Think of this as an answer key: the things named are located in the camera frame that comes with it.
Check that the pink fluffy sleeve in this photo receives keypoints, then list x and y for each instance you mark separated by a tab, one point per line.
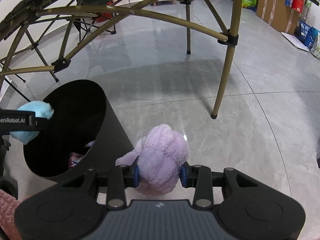
8	207

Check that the cardboard box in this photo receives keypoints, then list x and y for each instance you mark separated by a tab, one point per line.
278	15

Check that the pink satin bonnet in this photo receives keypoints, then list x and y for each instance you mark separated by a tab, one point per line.
77	156

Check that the red gift bag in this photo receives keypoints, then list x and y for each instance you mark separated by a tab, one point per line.
298	5

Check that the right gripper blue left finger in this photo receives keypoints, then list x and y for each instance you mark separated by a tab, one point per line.
136	177

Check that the folding camping table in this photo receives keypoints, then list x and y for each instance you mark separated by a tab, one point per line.
29	12

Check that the pale pink cloth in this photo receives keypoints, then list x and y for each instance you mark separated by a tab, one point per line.
159	156

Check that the black round trash bin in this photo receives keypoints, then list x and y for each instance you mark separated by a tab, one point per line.
82	113

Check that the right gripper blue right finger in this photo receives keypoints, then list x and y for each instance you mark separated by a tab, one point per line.
184	175

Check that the white floor scale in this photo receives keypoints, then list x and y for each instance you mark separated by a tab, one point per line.
294	41

